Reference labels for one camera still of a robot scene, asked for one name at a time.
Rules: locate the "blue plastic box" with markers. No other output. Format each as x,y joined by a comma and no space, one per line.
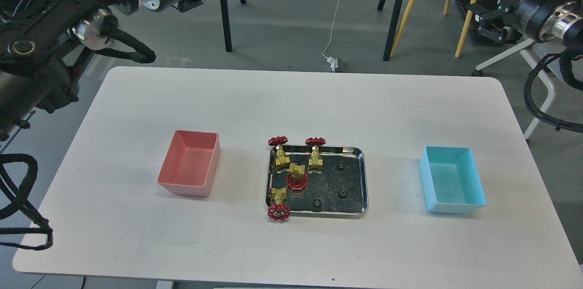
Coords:
450,180

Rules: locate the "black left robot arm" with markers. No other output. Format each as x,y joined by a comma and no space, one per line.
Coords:
46,46

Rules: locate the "pink plastic box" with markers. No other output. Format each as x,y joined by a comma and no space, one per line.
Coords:
190,164

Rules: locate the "brass valve red handwheel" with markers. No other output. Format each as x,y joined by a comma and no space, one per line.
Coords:
297,178

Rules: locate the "brass valve back right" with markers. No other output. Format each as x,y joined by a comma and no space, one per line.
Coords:
315,162

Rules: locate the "stainless steel tray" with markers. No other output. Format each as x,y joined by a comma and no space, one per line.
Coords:
326,184

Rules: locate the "brass valve back left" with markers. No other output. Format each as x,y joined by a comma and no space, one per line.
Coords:
282,160

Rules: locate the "white grey office chair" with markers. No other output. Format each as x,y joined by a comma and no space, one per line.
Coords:
542,62

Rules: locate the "white power adapter with cable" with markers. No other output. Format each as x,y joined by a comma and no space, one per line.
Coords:
332,61

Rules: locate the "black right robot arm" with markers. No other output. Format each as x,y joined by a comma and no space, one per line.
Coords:
539,21

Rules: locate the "small black gear front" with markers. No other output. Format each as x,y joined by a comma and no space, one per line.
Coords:
317,204

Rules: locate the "brass valve front left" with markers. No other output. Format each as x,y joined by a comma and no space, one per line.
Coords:
277,209

